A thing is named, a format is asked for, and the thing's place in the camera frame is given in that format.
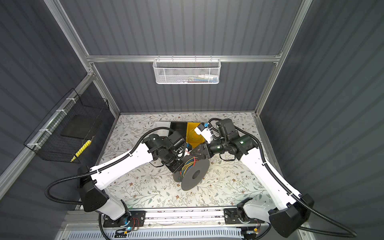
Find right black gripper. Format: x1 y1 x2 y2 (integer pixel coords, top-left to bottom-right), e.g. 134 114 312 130
189 138 227 159

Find grey perforated spool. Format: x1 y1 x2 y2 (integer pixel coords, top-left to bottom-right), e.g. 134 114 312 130
173 156 210 191

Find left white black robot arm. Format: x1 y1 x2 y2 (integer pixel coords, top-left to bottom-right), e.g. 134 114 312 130
78 130 187 227

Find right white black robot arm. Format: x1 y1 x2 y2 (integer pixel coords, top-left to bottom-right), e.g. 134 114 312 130
191 119 314 238

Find yellow plastic bin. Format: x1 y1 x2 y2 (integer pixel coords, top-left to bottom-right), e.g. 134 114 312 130
186 122 205 149

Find black plastic bin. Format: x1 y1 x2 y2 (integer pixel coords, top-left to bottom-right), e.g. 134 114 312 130
170 122 188 139

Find white plastic bin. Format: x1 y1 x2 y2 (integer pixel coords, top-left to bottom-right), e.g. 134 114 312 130
154 121 171 130

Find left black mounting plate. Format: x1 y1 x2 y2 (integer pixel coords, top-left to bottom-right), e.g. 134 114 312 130
103 211 146 228

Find black mounting plate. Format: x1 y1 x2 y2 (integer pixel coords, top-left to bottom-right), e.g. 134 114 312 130
103 211 146 228
223 208 264 225

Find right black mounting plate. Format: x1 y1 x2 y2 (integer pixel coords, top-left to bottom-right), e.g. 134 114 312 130
223 208 264 225

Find items in white basket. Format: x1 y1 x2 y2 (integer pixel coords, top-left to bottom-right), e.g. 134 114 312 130
172 75 220 84

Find yellow green striped item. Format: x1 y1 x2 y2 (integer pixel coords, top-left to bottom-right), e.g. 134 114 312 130
71 140 92 163

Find black flat pad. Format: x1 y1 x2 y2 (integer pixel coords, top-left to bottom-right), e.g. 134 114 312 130
61 115 95 139

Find blue wire on spool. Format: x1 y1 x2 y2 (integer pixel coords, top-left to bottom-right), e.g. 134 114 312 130
179 161 194 183

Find yellow wire on spool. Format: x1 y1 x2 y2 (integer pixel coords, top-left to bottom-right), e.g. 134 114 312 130
181 158 196 178

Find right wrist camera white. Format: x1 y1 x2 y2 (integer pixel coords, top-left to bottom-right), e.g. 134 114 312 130
194 123 214 144

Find white wire mesh basket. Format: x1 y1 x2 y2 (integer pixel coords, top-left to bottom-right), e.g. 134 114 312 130
153 58 222 85

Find black wire basket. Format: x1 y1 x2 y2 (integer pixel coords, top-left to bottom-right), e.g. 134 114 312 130
24 91 111 164

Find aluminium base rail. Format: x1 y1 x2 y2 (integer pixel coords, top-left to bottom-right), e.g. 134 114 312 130
56 206 313 240

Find left black corrugated hose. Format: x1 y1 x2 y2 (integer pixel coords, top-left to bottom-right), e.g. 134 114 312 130
44 126 178 240

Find black corrugated hose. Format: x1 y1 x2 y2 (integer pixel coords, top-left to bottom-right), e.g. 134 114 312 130
44 126 178 240
208 117 358 238

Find right black corrugated hose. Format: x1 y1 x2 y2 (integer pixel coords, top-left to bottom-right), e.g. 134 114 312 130
208 117 358 238

